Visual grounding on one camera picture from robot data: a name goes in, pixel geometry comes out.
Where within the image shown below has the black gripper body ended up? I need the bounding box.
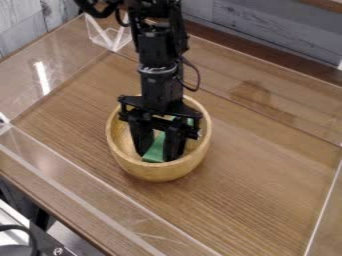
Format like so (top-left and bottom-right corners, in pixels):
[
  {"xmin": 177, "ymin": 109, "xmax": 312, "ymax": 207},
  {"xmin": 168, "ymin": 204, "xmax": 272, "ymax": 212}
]
[{"xmin": 117, "ymin": 64, "xmax": 203, "ymax": 139}]

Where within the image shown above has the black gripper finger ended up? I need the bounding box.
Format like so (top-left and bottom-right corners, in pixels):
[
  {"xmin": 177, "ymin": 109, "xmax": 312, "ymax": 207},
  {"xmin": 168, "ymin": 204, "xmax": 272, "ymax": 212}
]
[
  {"xmin": 128, "ymin": 121, "xmax": 153, "ymax": 156},
  {"xmin": 163, "ymin": 126, "xmax": 187, "ymax": 162}
]

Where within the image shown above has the green rectangular block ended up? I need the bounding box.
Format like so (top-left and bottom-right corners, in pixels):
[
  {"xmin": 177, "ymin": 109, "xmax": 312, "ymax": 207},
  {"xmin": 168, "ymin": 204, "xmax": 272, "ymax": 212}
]
[{"xmin": 143, "ymin": 117, "xmax": 193, "ymax": 163}]

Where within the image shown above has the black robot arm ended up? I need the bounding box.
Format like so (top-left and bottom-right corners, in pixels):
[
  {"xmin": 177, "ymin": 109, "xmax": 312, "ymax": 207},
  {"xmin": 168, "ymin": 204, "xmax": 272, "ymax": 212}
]
[{"xmin": 73, "ymin": 0, "xmax": 203, "ymax": 162}]

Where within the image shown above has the brown wooden bowl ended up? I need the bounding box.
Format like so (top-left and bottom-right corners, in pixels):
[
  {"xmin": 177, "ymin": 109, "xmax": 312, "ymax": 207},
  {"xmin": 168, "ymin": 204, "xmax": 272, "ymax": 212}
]
[{"xmin": 105, "ymin": 96, "xmax": 212, "ymax": 182}]

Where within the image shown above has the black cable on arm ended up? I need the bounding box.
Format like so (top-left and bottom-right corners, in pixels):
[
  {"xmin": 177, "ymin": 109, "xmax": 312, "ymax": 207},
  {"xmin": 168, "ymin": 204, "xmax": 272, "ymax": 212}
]
[{"xmin": 175, "ymin": 56, "xmax": 201, "ymax": 93}]

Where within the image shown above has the clear acrylic corner bracket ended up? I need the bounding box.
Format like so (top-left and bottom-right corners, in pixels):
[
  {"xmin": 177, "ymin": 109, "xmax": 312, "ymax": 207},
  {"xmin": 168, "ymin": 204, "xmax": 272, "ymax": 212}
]
[{"xmin": 84, "ymin": 14, "xmax": 132, "ymax": 52}]

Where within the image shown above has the clear acrylic tray wall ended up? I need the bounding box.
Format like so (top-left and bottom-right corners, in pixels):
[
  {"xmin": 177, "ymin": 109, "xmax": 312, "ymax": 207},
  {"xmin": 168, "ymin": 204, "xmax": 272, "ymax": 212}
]
[{"xmin": 0, "ymin": 19, "xmax": 342, "ymax": 256}]

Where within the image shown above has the black metal bracket with bolt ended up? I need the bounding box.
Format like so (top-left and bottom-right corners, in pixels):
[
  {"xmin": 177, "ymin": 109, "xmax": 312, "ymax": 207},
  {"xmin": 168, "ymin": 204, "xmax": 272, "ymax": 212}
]
[{"xmin": 29, "ymin": 223, "xmax": 77, "ymax": 256}]

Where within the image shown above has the black cable lower left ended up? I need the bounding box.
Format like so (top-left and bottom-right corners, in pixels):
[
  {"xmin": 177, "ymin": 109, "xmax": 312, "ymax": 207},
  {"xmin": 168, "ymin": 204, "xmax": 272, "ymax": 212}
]
[{"xmin": 0, "ymin": 224, "xmax": 46, "ymax": 256}]

